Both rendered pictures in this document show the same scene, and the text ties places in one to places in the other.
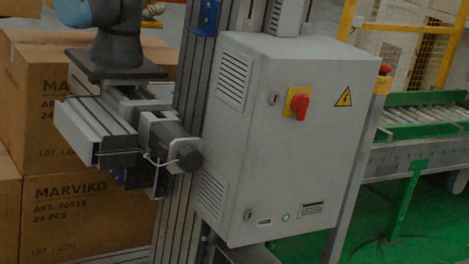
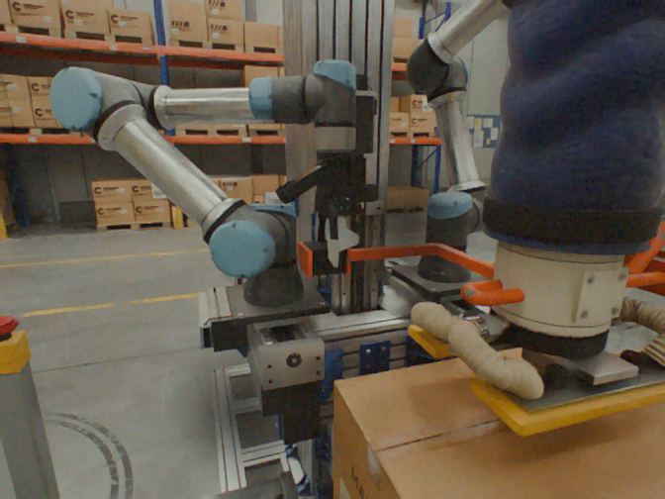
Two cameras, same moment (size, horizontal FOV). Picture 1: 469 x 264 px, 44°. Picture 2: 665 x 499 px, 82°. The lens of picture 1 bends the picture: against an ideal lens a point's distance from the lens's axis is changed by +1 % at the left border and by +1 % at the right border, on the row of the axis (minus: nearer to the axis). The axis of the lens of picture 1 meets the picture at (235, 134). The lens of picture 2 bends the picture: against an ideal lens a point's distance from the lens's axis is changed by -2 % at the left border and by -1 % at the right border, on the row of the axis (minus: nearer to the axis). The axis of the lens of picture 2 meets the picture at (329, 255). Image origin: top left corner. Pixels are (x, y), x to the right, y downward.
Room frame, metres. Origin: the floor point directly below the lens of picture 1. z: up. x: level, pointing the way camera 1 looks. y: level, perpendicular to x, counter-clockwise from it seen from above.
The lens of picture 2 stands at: (2.68, 0.39, 1.39)
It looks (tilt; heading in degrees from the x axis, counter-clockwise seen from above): 15 degrees down; 198
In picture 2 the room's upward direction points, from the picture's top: straight up
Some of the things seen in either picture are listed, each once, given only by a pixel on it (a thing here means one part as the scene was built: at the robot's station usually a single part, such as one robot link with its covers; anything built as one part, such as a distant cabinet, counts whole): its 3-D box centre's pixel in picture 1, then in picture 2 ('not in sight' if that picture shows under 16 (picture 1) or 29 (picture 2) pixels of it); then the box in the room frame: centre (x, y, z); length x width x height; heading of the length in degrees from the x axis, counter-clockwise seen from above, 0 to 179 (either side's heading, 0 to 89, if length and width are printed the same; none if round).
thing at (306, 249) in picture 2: not in sight; (324, 256); (1.98, 0.15, 1.18); 0.09 x 0.08 x 0.05; 35
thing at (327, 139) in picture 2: not in sight; (334, 141); (1.97, 0.17, 1.41); 0.08 x 0.08 x 0.05
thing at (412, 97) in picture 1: (379, 96); not in sight; (3.37, -0.82, 0.60); 1.60 x 0.10 x 0.09; 127
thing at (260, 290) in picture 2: not in sight; (273, 275); (1.86, -0.02, 1.09); 0.15 x 0.15 x 0.10
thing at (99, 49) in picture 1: (118, 42); (444, 257); (1.56, 0.37, 1.09); 0.15 x 0.15 x 0.10
